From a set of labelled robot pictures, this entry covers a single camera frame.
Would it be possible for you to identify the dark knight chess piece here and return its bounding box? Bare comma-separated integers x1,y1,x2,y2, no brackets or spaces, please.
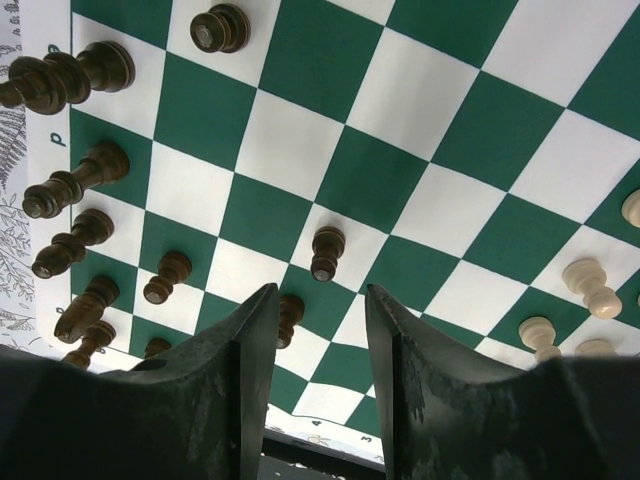
54,275,120,344

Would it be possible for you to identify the dark pawn chess piece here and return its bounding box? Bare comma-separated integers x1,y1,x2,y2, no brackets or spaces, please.
276,295,305,349
144,337,172,360
143,251,192,305
310,226,346,282

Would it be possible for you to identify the white pawn chess piece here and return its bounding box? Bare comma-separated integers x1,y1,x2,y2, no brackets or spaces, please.
621,190,640,228
518,316,562,363
562,258,622,319
575,339,617,357

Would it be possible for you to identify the green white chess board mat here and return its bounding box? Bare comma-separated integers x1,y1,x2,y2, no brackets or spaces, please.
31,1,639,461

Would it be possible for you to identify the dark bishop chess piece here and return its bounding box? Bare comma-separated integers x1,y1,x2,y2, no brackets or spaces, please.
31,209,115,279

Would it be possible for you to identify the floral tablecloth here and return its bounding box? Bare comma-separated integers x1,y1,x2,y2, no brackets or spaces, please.
1,1,72,360

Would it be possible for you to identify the dark king chess piece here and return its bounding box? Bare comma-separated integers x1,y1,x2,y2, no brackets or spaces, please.
1,41,136,115

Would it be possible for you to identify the dark rook chess piece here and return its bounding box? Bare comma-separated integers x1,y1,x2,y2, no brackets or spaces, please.
62,320,116,371

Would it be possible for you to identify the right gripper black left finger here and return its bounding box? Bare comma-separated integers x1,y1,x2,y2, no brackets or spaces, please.
132,283,278,479

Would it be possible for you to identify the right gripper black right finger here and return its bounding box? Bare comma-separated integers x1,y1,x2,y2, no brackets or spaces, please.
365,284,533,479

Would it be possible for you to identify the dark queen chess piece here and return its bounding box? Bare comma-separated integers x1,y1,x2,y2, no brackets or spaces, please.
22,142,130,219

